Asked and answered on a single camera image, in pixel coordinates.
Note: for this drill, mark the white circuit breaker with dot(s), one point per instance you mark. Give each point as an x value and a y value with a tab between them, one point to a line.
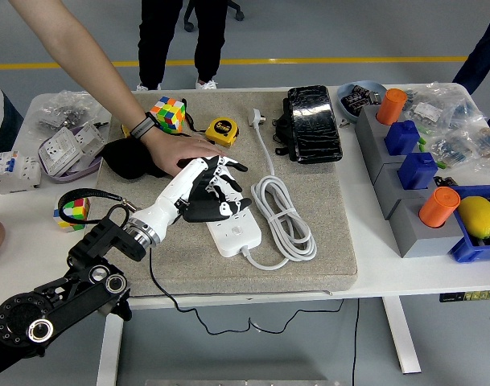
15	173

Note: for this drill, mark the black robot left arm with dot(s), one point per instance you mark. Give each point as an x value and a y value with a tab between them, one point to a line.
67	297

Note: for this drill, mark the person's left hand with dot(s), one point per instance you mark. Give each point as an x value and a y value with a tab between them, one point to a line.
176	149

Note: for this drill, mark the small dark metal tool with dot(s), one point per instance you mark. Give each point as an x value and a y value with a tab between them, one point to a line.
101	124

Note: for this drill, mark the grey-brown mat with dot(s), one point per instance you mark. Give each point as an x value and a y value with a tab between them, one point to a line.
317	201

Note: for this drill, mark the green plastic clip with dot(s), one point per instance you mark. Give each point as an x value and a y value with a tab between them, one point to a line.
441	164
422	141

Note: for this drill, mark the yellow round tape measure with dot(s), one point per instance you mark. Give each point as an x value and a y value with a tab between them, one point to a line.
124	130

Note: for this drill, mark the small white wall socket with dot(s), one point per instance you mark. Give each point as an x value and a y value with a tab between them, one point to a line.
89	136

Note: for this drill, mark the small metal clip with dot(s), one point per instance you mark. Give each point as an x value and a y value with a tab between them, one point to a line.
344	123

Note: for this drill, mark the blue block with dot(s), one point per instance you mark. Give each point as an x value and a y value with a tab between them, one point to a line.
417	171
401	138

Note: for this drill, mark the black capacitors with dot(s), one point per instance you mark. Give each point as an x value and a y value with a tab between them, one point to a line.
359	98

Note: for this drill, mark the orange cylinder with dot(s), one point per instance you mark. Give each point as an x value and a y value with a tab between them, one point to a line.
390	106
439	207

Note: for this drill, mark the blue plastic bin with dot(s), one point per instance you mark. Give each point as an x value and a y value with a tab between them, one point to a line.
470	251

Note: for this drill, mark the light blue bowl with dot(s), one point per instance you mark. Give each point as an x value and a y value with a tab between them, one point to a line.
349	116

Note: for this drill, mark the clear bag of white parts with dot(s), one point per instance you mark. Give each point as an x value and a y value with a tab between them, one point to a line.
441	104

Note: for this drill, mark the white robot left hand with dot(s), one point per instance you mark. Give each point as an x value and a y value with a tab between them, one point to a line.
168	201

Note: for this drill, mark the clear bag of metal screws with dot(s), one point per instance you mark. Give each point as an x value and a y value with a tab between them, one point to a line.
59	112

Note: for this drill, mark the black power adapter plug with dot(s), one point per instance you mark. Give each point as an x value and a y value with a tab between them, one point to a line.
198	197

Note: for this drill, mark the large colourful puzzle cube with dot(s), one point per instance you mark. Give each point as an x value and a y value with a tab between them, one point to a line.
168	112

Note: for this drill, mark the black glossy cracked device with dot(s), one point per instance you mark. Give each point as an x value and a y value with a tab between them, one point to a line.
315	124

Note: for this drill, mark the large white wall socket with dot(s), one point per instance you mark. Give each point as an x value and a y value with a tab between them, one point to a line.
59	149

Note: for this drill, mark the black wristband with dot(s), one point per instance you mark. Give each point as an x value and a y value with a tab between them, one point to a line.
143	126

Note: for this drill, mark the person's left forearm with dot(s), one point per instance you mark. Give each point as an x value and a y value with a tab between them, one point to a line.
83	60

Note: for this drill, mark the black cloth pouch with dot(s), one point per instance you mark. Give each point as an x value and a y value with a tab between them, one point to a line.
124	161

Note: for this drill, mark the small colourful puzzle cube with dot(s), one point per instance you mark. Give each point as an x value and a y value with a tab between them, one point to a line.
73	211

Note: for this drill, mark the yellow lemon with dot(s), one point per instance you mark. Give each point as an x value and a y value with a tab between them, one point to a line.
478	217

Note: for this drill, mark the grey socket block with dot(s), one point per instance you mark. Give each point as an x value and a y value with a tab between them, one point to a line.
385	193
413	237
367	132

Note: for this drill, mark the yellow square tape measure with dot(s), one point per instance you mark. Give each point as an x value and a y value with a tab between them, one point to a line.
222	130

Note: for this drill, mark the white table leg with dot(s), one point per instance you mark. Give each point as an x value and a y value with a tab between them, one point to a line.
401	342
109	354

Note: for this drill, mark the white power strip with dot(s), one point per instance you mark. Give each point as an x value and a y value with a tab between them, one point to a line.
236	237

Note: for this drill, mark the clear bag of blue parts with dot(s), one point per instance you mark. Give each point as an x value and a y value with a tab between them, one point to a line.
454	149

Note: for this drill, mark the table control panel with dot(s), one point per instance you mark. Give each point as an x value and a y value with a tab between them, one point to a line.
470	296

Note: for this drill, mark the black electronic module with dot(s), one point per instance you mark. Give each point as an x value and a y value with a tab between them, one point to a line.
445	181

